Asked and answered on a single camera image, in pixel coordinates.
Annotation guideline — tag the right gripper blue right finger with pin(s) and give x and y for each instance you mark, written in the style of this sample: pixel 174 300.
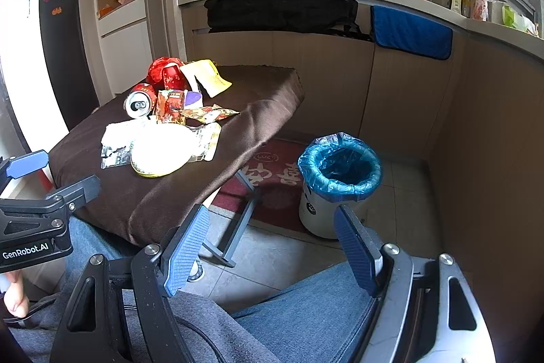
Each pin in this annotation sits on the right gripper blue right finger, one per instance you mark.
pixel 361 250

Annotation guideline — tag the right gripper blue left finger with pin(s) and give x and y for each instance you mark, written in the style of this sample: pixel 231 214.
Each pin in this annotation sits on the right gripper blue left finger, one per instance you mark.
pixel 177 260

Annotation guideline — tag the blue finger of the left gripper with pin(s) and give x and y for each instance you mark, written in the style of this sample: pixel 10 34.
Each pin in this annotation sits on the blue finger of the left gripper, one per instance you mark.
pixel 24 165
pixel 80 193

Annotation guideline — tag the clear silver plastic wrapper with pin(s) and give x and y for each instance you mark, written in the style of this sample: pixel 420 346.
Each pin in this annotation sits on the clear silver plastic wrapper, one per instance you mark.
pixel 118 140

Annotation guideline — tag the red soda can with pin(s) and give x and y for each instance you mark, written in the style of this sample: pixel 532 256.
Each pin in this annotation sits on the red soda can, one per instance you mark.
pixel 140 101

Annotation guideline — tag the red small snack packet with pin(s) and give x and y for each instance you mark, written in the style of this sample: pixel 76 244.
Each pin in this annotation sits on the red small snack packet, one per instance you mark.
pixel 170 106

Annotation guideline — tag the red foil snack bag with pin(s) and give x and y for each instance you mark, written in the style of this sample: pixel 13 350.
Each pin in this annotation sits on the red foil snack bag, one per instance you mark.
pixel 166 73

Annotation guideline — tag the purple white wrapper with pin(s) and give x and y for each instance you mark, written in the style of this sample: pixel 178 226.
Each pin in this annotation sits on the purple white wrapper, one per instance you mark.
pixel 192 100

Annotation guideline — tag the white trash bin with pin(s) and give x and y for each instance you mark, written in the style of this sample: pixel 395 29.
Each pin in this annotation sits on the white trash bin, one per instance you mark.
pixel 317 214

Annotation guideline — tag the person's left hand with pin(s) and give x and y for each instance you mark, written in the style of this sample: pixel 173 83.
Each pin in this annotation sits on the person's left hand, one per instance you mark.
pixel 16 301

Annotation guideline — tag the folding table metal leg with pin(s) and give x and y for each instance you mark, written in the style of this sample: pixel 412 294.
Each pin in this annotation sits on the folding table metal leg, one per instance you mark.
pixel 253 198

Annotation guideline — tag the red floor mat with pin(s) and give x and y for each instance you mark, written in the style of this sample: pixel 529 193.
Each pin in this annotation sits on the red floor mat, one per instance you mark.
pixel 273 171

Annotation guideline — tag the black refrigerator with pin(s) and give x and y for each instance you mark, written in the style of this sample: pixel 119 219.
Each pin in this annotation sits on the black refrigerator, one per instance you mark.
pixel 66 60

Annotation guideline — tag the yellow white wrapper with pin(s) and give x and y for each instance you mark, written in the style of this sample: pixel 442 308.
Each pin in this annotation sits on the yellow white wrapper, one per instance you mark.
pixel 204 73

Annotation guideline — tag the blue towel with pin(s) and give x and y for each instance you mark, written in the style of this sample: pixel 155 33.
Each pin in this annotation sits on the blue towel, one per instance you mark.
pixel 402 31

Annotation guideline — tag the white cabinet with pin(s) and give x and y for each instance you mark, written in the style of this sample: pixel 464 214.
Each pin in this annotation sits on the white cabinet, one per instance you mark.
pixel 124 40

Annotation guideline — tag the black cloth under counter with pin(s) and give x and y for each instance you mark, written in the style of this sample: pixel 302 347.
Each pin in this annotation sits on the black cloth under counter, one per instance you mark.
pixel 329 17

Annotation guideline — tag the red patterned bottle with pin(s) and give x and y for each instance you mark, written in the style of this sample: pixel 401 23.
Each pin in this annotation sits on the red patterned bottle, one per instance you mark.
pixel 479 10

